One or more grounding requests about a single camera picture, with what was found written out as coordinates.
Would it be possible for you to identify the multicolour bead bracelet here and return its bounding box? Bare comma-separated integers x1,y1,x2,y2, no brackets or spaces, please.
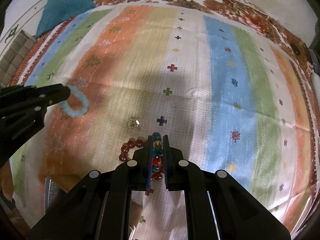
150,131,166,181

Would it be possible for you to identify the light blue bead bracelet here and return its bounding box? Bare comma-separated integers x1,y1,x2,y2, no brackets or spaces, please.
58,85,90,118

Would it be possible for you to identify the gold ring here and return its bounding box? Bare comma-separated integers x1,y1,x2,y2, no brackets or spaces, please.
126,116,141,131

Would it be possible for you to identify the grey striped folded cloth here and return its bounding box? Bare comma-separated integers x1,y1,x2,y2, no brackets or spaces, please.
1,31,37,88

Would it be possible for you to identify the striped colourful mat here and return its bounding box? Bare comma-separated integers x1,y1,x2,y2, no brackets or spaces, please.
10,3,317,240

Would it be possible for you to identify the teal pillow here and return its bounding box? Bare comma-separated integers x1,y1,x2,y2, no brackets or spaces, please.
35,0,95,38

